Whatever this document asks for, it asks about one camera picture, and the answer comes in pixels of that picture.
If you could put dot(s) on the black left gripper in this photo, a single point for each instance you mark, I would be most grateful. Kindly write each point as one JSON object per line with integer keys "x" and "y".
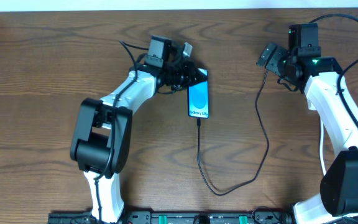
{"x": 190, "y": 76}

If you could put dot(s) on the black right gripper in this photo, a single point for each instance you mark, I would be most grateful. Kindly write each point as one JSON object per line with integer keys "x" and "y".
{"x": 272, "y": 61}

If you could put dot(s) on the blue screen smartphone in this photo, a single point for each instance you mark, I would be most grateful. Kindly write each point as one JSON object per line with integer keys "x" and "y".
{"x": 198, "y": 101}

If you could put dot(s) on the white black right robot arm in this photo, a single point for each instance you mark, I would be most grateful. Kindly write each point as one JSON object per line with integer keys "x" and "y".
{"x": 301, "y": 67}

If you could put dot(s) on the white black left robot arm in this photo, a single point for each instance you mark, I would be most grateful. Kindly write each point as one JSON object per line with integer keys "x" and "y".
{"x": 102, "y": 134}

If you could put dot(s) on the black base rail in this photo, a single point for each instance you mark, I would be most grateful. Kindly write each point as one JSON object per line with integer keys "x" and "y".
{"x": 144, "y": 217}

